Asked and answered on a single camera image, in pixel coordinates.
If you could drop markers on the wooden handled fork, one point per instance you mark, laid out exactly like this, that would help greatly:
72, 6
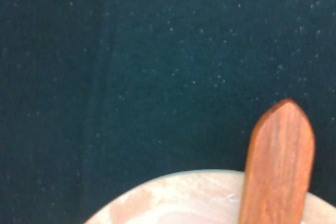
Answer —
278, 167

